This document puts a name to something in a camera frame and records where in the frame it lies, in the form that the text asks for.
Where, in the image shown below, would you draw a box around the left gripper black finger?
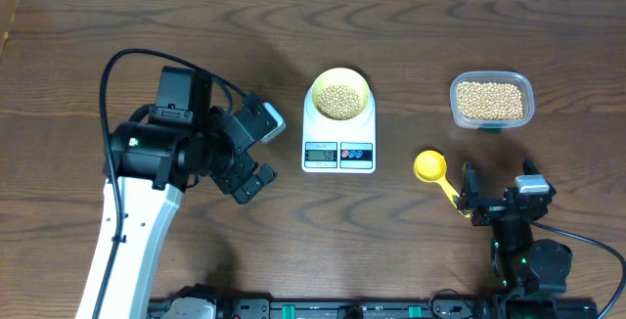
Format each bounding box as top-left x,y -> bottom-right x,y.
256,163 -> 278,185
232,175 -> 264,205

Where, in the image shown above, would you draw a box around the yellow measuring scoop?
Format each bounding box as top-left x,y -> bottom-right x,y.
413,150 -> 470,218

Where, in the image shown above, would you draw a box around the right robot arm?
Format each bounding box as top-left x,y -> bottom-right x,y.
457,159 -> 572,318

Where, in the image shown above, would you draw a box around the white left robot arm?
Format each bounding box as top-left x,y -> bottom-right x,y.
76,67 -> 286,318

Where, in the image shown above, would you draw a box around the white digital kitchen scale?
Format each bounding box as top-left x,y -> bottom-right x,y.
301,85 -> 377,174

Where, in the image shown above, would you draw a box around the soybeans in bowl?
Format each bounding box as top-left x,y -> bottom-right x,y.
317,85 -> 362,120

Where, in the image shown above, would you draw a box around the yellow plastic bowl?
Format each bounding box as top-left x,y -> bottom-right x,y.
312,68 -> 371,115

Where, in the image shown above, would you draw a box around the green tape strip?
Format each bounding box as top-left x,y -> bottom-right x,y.
479,128 -> 502,134

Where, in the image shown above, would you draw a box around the soybeans in container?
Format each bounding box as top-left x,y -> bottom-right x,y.
456,81 -> 523,120

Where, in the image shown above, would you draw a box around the clear plastic container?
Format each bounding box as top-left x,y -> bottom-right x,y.
450,70 -> 535,130

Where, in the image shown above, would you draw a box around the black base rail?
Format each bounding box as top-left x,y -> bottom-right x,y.
144,284 -> 598,319

